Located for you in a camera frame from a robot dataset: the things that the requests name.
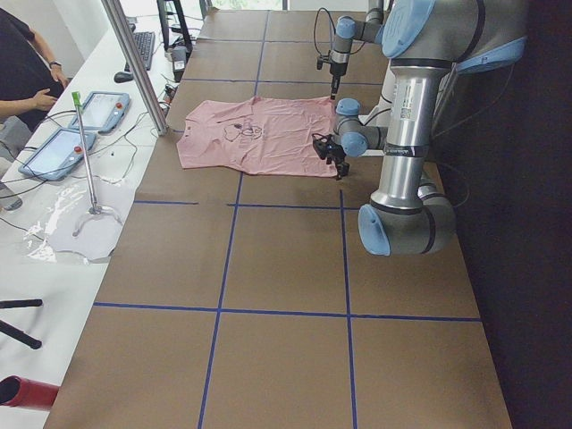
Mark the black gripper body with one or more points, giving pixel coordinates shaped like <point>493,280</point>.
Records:
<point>334,76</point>
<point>338,155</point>

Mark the pink Snoopy t-shirt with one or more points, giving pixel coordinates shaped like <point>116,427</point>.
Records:
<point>268,136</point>

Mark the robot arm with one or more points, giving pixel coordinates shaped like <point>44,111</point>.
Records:
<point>423,42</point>
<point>348,30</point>

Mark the black keyboard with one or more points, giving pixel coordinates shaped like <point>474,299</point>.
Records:
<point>145,43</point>

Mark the black computer mouse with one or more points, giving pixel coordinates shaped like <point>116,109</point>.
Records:
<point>122,77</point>

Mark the upper teach pendant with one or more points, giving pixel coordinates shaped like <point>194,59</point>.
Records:
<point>102,111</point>

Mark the teach pendant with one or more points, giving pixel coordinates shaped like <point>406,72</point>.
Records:
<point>102,111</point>
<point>55,158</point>

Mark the metal rod with green tip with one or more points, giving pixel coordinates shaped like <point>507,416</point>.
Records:
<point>95,210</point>

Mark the clear plastic sheet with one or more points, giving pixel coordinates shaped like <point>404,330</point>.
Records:
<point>69,226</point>

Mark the lower teach pendant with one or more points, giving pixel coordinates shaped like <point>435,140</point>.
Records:
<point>55,158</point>

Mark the seated person black shirt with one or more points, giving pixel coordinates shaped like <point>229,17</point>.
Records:
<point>32,79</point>

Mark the black tripod legs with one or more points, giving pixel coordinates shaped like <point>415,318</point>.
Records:
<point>19,320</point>

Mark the red cylinder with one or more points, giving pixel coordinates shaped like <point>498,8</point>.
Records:
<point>18,392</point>

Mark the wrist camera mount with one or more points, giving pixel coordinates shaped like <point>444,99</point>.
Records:
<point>321,60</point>
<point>319,144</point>

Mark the aluminium frame post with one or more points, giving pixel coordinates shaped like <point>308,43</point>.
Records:
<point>119,24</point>

